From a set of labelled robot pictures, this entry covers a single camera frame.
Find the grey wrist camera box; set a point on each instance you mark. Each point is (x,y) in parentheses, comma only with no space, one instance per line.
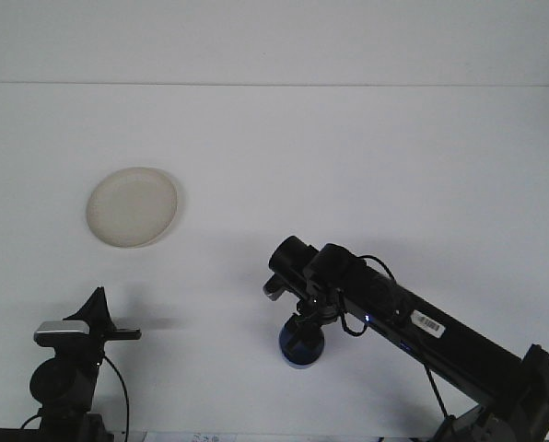
(62,332)
(273,290)

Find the pale round plate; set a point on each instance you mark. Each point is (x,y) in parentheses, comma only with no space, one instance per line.
(131,207)

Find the pale blue cup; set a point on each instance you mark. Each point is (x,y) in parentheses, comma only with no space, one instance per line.
(309,360)

